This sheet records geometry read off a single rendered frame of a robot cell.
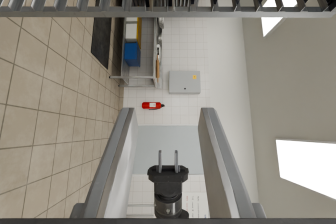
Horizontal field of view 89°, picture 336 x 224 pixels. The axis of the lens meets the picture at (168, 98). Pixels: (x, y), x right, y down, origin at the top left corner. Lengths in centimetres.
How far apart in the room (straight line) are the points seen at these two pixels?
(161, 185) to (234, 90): 385
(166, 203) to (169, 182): 6
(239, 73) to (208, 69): 73
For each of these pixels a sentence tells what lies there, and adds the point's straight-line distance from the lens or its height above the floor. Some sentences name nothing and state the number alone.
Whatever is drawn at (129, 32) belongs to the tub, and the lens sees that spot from 391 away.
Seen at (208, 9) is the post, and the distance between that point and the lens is 81.
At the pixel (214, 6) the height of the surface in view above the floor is 132.
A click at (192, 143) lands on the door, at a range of 395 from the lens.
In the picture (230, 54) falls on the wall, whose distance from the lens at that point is 457.
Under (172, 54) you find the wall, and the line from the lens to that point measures 430.
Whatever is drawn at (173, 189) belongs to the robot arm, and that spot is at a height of 115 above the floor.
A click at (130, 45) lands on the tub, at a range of 376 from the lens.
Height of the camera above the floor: 113
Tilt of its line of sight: level
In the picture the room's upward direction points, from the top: 90 degrees clockwise
